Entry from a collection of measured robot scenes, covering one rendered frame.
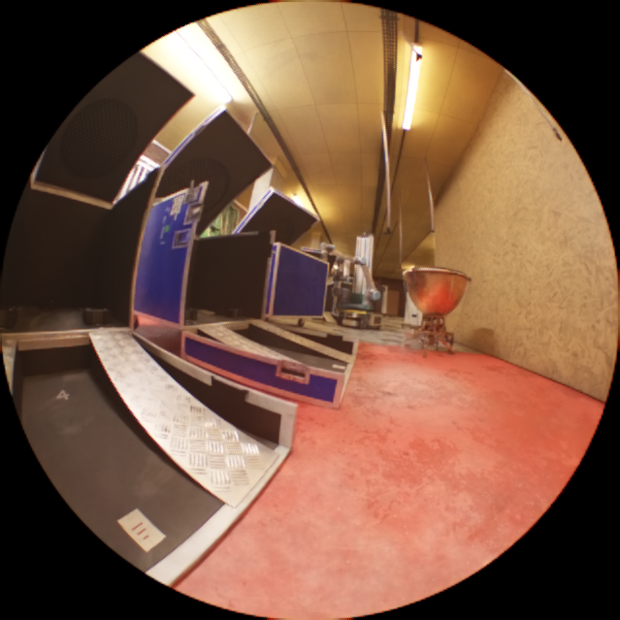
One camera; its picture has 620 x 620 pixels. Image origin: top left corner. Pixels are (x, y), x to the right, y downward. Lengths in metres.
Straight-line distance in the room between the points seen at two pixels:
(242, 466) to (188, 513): 0.16
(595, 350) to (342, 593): 1.81
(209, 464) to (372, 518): 0.32
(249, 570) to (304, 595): 0.08
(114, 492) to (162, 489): 0.10
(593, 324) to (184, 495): 2.09
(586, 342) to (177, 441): 2.14
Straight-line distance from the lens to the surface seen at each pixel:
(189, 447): 0.48
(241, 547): 0.39
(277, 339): 1.42
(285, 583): 0.37
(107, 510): 0.45
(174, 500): 0.43
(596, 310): 1.89
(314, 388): 0.74
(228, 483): 0.44
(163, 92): 1.73
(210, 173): 2.10
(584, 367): 1.91
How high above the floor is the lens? 0.37
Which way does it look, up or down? 2 degrees down
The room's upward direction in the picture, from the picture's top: 6 degrees clockwise
